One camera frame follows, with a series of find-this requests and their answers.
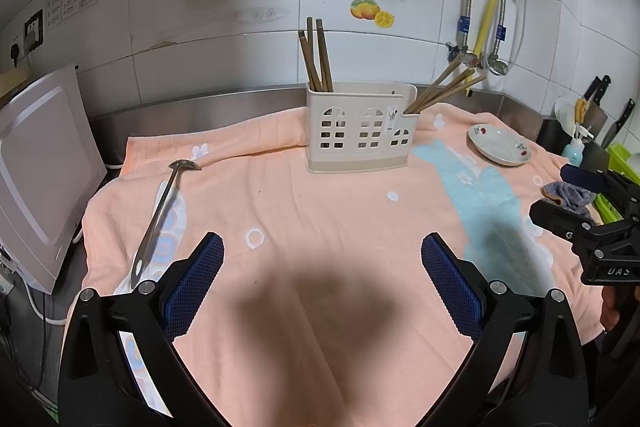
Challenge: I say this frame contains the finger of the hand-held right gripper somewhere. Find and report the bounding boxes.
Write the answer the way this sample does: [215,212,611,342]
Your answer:
[529,199,640,254]
[560,164,640,221]

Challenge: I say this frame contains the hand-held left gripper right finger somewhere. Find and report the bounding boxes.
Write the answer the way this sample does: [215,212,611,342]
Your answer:
[420,232,586,427]

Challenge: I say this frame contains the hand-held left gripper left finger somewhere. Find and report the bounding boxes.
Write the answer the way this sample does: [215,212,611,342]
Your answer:
[57,232,226,427]

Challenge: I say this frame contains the brown wooden chopstick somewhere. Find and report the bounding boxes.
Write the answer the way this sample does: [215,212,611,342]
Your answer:
[300,36,324,92]
[415,58,462,108]
[298,30,321,92]
[405,68,477,114]
[306,17,327,92]
[407,78,475,114]
[410,75,488,114]
[315,20,334,92]

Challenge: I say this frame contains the cream plastic utensil holder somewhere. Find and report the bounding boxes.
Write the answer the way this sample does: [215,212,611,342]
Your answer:
[305,81,418,172]

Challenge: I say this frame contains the person's right hand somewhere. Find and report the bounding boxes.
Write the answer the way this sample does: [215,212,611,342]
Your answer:
[602,287,622,334]

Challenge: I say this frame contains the grey knitted cloth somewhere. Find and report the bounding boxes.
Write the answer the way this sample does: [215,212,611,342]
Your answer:
[541,181,601,224]

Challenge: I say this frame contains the light blue bottle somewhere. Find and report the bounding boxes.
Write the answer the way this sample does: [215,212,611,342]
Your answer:
[561,138,586,166]

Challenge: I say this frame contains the green plastic basket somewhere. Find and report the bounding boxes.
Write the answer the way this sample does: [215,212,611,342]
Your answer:
[592,144,640,223]

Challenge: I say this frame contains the white spatula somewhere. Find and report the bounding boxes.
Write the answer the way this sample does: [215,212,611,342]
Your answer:
[554,98,576,140]

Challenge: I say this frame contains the metal ladle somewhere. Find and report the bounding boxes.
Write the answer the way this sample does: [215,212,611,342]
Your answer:
[130,159,202,289]

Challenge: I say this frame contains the white flower print plate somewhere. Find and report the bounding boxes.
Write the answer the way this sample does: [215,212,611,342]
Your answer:
[467,124,530,166]

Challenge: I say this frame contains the metal valve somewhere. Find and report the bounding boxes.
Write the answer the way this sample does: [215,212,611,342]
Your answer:
[482,54,511,76]

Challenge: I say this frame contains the pink printed towel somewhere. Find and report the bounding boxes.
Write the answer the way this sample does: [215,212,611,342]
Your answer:
[80,102,608,427]

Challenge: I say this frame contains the white microwave oven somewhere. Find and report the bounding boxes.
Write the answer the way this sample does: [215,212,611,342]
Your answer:
[0,64,108,295]

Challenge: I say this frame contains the black handled knife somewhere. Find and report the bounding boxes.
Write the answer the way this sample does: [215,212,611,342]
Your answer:
[584,76,612,108]
[600,99,637,148]

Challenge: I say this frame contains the white power cable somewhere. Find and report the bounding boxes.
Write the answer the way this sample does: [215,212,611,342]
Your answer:
[27,287,68,326]

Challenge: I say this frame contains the thin grey hose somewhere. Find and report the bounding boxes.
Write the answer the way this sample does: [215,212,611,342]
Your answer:
[500,0,529,75]

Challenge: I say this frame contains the red handled valve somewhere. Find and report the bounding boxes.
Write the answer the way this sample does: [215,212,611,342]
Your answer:
[446,42,476,68]

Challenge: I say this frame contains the black wall socket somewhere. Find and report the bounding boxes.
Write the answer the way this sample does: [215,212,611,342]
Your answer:
[24,9,45,52]

